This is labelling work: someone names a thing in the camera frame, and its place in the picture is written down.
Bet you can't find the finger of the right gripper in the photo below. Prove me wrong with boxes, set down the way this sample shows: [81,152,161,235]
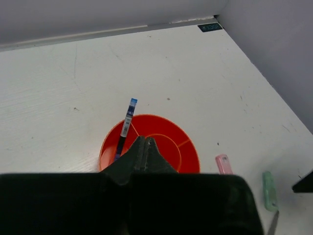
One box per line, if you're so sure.
[292,171,313,193]

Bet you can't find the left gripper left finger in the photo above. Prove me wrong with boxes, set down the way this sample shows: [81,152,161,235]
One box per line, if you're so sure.
[0,136,145,235]

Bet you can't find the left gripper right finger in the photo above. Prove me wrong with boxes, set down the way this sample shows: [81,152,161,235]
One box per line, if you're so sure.
[127,137,265,235]

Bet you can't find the green correction tape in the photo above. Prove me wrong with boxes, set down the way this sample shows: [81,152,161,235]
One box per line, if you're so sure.
[262,171,279,212]

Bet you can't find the pink correction tape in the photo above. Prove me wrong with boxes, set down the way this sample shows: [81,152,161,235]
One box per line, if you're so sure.
[215,154,233,174]

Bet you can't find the blue pen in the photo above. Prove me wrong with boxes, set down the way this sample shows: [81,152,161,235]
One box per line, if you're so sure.
[113,98,137,161]

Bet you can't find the orange round organizer container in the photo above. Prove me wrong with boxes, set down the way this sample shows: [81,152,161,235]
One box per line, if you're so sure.
[98,114,200,173]

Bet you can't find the right blue label sticker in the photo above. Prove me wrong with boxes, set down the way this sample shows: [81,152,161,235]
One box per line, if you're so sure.
[198,23,223,32]

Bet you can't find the black handled scissors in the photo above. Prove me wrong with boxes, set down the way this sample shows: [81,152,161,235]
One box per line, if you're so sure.
[266,211,279,235]

